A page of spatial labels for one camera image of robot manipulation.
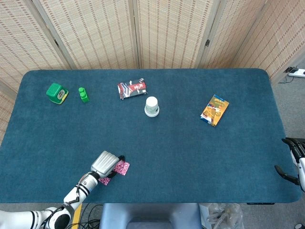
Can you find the black table control panel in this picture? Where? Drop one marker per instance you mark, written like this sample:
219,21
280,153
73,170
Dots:
259,203

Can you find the green box with yellow base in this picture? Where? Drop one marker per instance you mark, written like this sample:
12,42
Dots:
56,93

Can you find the clear plastic bag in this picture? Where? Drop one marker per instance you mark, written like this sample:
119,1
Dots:
224,214

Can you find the woven bamboo screen panel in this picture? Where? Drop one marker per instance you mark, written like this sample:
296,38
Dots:
23,35
231,35
4,112
90,33
171,33
278,35

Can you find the green toy building block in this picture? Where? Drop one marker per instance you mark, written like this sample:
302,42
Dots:
84,95

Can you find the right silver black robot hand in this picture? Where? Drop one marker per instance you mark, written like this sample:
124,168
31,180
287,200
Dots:
301,167

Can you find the blue felt table cover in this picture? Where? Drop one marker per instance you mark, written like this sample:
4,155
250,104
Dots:
178,155

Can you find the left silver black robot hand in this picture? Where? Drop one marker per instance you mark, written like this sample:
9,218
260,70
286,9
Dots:
104,164

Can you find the yellow floor tape strip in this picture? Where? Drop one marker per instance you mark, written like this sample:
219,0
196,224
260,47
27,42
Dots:
77,215

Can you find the stacked white paper cups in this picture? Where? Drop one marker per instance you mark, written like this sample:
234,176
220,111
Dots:
151,106

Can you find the white power strip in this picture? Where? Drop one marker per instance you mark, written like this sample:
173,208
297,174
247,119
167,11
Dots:
299,72

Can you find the black screen hinge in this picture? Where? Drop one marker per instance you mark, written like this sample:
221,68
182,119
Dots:
56,43
207,43

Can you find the black red white book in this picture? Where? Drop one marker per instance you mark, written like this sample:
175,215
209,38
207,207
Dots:
132,88

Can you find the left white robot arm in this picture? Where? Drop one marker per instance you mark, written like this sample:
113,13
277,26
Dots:
78,193

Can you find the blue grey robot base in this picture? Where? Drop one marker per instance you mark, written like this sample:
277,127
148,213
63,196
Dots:
152,214

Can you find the yellow blue snack box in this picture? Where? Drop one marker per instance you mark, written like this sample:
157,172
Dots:
214,111

